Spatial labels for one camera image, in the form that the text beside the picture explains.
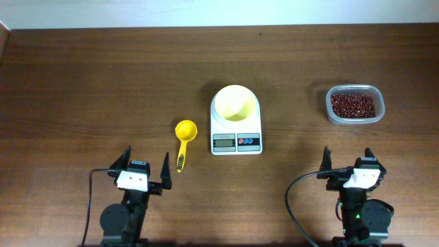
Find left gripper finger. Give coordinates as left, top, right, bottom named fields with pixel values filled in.
left=109, top=146, right=132, bottom=170
left=160, top=152, right=172, bottom=190

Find yellow plastic measuring scoop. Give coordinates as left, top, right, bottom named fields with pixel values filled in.
left=175, top=120, right=198, bottom=172

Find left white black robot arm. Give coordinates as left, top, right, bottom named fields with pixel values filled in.
left=99, top=147, right=172, bottom=246

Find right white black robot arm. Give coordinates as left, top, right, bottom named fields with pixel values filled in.
left=317, top=147, right=394, bottom=246

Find white digital kitchen scale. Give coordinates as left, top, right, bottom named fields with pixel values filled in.
left=210, top=91, right=263, bottom=156

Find pale yellow plastic bowl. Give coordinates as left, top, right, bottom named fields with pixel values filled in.
left=213, top=85, right=256, bottom=121

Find red adzuki beans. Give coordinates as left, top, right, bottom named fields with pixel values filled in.
left=331, top=93, right=376, bottom=119

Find clear plastic food container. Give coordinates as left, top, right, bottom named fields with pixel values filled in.
left=325, top=84, right=385, bottom=125

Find left black camera cable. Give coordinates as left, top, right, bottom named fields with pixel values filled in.
left=80, top=167, right=119, bottom=247

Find black camera cable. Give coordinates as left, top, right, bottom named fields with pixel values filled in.
left=284, top=167, right=354, bottom=247
left=80, top=167, right=119, bottom=247

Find right black camera cable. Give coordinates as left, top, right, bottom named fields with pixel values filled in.
left=284, top=167, right=354, bottom=247

